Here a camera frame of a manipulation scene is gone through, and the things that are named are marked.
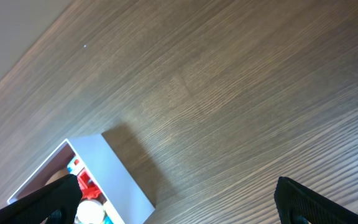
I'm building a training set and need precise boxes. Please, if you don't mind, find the white box pink interior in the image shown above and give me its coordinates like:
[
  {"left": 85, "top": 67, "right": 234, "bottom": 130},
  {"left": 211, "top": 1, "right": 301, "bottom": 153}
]
[{"left": 7, "top": 134, "right": 155, "bottom": 223}]

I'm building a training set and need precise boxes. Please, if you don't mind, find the brown plush toy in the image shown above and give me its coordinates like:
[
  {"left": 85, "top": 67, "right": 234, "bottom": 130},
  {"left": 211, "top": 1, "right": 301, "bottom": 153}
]
[{"left": 45, "top": 169, "right": 69, "bottom": 185}]

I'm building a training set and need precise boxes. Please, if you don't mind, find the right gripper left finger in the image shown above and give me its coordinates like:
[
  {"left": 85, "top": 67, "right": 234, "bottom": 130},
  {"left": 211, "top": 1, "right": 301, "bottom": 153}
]
[{"left": 0, "top": 174, "right": 83, "bottom": 224}]

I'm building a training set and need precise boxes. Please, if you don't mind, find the wooden pig rattle drum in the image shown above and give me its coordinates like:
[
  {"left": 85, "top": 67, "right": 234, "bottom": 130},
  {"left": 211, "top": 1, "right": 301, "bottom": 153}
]
[{"left": 75, "top": 199, "right": 105, "bottom": 224}]

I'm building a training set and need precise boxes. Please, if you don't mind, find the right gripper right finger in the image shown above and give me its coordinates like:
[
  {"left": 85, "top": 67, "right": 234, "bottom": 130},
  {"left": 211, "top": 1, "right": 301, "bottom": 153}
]
[{"left": 274, "top": 177, "right": 358, "bottom": 224}]

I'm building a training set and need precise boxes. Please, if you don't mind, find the red toy fire truck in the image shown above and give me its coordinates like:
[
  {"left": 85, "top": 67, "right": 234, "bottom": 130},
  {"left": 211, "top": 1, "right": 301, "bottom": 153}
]
[{"left": 67, "top": 156, "right": 101, "bottom": 200}]

